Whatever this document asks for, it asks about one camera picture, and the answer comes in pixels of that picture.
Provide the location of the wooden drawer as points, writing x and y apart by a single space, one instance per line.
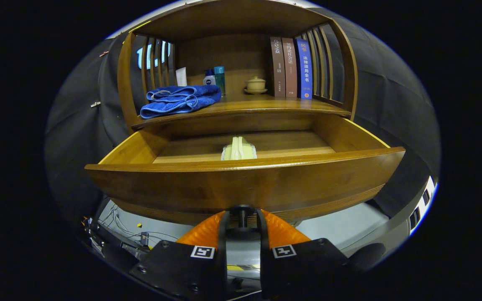
245 188

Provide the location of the blue book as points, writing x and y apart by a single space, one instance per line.
305 69

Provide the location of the black drawer knob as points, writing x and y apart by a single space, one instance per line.
242 210

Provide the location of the white slotted panel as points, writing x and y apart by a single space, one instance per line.
423 205

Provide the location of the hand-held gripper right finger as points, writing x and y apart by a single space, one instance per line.
265 259

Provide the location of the wooden cabinet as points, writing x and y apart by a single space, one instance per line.
232 16

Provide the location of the wooden countertop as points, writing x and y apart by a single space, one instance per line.
262 104

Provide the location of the white tube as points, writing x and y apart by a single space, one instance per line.
181 77

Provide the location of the teal bottle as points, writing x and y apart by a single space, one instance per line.
220 79

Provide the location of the beige lidded tea cup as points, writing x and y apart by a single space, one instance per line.
255 85

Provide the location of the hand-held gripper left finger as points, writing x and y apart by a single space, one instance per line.
222 259

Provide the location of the reddish brown book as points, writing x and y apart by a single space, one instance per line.
290 69

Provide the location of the dark brown book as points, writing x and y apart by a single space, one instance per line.
278 67

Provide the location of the blue towel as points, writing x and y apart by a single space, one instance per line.
174 102

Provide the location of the white bottle with blue cap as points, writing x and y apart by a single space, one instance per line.
209 79

